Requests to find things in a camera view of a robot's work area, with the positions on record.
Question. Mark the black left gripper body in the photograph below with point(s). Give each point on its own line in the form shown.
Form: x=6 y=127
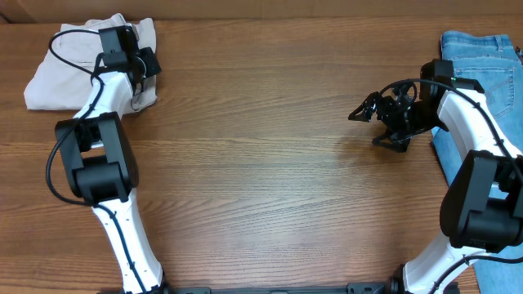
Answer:
x=147 y=63

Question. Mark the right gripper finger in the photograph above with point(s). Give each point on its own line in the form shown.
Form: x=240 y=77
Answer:
x=366 y=109
x=385 y=141

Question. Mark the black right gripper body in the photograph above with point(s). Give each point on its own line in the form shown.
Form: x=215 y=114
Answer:
x=408 y=117

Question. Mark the beige khaki shorts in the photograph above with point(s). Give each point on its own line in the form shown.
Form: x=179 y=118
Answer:
x=58 y=86

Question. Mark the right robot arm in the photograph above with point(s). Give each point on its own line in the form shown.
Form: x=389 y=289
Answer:
x=481 y=213

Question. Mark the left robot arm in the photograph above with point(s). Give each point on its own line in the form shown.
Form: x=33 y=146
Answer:
x=99 y=164

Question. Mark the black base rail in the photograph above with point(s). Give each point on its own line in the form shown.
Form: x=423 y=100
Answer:
x=278 y=290

